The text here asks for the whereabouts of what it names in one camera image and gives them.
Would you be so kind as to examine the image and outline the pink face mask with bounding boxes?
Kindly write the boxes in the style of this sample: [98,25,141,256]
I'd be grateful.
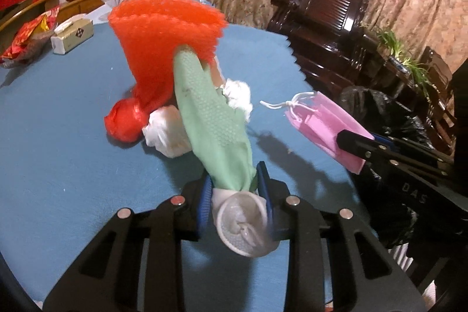
[260,91,374,174]

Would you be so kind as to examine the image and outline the green rubber glove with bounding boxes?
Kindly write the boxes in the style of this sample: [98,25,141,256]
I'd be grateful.
[173,46,257,192]

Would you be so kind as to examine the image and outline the white paper cup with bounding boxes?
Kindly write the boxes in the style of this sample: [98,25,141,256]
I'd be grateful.
[211,188,279,258]

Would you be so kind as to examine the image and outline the red plastic bag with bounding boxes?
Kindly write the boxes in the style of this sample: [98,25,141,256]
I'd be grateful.
[104,97,149,143]

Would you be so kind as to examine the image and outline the orange foam fruit net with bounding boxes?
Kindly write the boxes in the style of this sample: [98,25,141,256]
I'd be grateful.
[108,0,227,113]

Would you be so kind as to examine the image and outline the white tissue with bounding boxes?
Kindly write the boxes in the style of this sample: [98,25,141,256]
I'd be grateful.
[221,78,253,123]
[142,105,192,158]

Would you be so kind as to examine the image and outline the black lined trash bin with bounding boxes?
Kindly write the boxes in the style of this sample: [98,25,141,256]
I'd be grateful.
[336,86,434,149]

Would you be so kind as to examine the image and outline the dark wooden armchair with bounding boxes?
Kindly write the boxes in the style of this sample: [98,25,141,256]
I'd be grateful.
[266,0,378,98]
[419,46,458,156]

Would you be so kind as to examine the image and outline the dark wooden side table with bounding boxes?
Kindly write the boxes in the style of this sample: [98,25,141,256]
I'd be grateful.
[361,43,425,108]

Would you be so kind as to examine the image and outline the green potted plant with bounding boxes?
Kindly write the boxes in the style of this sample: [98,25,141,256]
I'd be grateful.
[375,27,431,90]

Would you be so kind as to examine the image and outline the blue tablecloth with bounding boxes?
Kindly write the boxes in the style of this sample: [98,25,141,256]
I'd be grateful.
[1,23,367,302]

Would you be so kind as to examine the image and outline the red snack packets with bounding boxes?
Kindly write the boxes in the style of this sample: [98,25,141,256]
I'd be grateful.
[1,6,60,69]

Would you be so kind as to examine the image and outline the beige tissue box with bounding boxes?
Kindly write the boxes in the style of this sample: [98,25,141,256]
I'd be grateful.
[50,13,94,55]

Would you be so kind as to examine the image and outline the wooden tv cabinet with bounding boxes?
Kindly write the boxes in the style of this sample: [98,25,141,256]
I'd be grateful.
[0,0,125,53]

